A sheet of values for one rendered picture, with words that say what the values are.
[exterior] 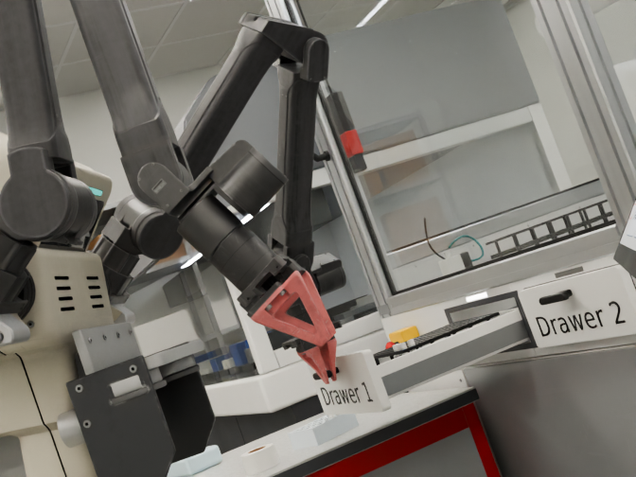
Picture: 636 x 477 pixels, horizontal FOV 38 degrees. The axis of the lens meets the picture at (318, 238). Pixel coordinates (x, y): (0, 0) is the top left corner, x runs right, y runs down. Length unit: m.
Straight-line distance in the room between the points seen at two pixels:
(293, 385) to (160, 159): 1.62
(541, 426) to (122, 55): 1.16
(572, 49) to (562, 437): 0.74
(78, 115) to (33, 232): 5.10
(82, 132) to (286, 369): 3.75
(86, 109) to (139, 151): 5.13
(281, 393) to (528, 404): 0.88
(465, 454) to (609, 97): 0.86
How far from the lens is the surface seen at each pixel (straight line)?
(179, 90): 6.35
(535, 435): 1.93
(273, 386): 2.57
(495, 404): 2.01
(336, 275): 1.73
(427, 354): 1.71
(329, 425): 1.99
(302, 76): 1.53
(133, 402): 1.16
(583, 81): 1.50
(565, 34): 1.51
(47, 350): 1.24
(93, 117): 6.15
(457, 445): 2.00
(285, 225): 1.63
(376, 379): 1.64
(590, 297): 1.60
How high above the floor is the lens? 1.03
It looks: 4 degrees up
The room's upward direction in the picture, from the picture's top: 20 degrees counter-clockwise
